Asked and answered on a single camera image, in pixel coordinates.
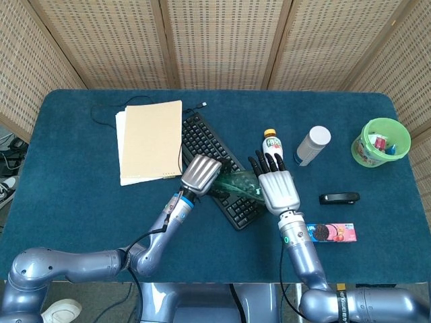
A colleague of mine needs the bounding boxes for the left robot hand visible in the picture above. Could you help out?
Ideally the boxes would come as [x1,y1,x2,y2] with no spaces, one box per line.
[180,154,238,200]

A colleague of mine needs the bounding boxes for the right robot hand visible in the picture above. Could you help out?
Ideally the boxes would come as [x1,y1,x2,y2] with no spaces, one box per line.
[248,149,302,217]

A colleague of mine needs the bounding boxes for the green spray bottle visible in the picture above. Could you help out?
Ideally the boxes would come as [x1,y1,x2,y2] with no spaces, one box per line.
[213,169,267,205]

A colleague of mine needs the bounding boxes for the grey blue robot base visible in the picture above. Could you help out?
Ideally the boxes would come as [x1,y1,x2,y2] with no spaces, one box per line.
[137,282,284,323]

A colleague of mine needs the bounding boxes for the yellow capped drink bottle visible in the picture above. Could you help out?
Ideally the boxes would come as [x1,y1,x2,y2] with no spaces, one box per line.
[261,129,286,162]

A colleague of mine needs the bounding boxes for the black computer keyboard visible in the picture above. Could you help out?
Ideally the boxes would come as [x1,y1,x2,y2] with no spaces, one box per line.
[181,112,271,232]

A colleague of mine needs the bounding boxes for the white capped plastic canister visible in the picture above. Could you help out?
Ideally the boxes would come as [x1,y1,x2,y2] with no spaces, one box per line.
[293,125,332,168]

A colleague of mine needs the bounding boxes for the beige paper folder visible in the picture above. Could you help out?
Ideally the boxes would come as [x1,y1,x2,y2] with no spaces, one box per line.
[120,100,185,186]

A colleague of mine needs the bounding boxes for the black stapler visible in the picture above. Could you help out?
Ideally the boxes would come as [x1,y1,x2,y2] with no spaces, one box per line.
[319,192,361,206]

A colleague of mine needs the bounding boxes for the blue pink cookie package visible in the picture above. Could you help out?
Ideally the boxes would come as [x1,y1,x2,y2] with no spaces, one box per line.
[304,222,358,244]

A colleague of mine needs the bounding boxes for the white paper stack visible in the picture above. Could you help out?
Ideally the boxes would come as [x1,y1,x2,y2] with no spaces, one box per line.
[115,106,162,187]

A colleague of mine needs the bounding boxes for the green plastic bucket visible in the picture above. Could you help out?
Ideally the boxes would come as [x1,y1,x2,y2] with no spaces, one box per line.
[351,118,412,168]

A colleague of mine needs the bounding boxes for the blue table mat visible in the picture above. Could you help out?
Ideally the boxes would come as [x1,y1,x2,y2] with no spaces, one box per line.
[0,88,429,285]

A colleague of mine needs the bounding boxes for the bamboo screen panel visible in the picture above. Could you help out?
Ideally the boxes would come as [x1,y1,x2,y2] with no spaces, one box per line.
[29,0,176,90]
[400,128,431,219]
[268,0,412,91]
[159,0,293,90]
[0,0,87,143]
[345,0,431,137]

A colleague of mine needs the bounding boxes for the white shoe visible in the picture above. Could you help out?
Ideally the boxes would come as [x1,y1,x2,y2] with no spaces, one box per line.
[40,298,83,323]

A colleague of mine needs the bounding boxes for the black white sneaker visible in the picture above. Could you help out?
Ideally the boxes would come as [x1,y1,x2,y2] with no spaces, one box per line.
[0,175,21,210]

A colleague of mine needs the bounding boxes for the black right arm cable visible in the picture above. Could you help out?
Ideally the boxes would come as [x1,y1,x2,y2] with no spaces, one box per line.
[279,247,306,319]

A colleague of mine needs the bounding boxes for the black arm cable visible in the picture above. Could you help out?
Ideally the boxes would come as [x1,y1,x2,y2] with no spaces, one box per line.
[123,191,185,323]
[279,247,306,319]

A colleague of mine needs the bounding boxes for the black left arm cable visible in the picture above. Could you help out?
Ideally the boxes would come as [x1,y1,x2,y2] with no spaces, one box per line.
[123,191,185,323]

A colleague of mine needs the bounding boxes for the black keyboard usb cable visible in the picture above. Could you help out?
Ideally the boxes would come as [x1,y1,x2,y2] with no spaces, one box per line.
[91,96,209,179]

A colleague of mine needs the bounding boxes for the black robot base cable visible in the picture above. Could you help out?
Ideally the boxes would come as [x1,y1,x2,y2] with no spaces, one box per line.
[230,283,244,323]

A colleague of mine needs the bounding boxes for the blue floor cable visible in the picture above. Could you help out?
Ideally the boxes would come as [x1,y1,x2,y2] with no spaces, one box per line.
[112,282,133,319]

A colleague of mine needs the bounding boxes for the floor cable bundle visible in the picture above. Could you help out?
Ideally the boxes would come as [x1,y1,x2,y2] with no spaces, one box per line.
[0,133,30,177]

